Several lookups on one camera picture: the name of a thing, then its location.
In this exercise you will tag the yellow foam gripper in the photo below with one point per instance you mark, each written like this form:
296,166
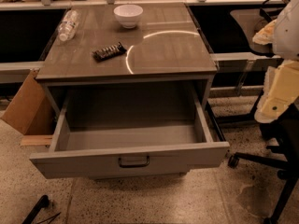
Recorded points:
288,34

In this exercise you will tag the grey top drawer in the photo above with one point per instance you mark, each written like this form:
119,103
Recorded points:
130,130

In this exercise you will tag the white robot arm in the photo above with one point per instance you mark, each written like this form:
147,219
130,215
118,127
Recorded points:
291,13

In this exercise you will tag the grey drawer cabinet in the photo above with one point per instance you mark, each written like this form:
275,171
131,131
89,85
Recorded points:
164,47

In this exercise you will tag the black office chair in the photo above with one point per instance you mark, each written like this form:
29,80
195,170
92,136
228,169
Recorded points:
285,131

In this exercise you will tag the white bowl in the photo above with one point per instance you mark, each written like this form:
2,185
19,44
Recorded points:
128,15

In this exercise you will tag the dark snack bar wrapper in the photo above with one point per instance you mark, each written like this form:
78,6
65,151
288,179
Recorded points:
109,52

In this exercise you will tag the clear plastic water bottle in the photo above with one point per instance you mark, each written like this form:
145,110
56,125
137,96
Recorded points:
68,25

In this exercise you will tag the brown cardboard box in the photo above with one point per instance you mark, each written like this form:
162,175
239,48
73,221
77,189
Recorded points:
31,114

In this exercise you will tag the black tool on floor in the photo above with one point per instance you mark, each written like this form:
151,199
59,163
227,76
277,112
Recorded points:
42,203

